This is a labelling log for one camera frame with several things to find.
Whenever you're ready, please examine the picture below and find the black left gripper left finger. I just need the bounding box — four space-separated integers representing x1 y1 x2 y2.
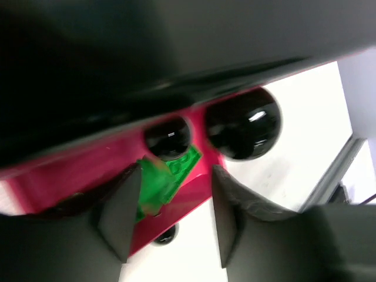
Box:
1 164 142 281

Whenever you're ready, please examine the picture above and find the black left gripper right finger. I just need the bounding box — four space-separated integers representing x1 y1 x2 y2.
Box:
211 166 375 281

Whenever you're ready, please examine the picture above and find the pink drawer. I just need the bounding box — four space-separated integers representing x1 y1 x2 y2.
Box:
187 61 338 162
1 145 223 255
0 114 194 180

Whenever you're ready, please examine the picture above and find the black drawer cabinet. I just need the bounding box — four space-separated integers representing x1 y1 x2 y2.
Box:
1 1 375 174

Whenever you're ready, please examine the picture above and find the aluminium table front rail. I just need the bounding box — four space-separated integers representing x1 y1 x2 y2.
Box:
299 136 366 212

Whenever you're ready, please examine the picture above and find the pink bottom drawer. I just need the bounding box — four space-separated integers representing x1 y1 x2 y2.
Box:
1 145 223 255

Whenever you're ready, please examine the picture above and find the pink top drawer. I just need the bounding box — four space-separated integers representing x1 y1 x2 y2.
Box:
187 61 338 162

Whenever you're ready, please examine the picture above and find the dark green lego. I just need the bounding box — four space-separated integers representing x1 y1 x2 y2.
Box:
136 156 178 222
160 146 202 204

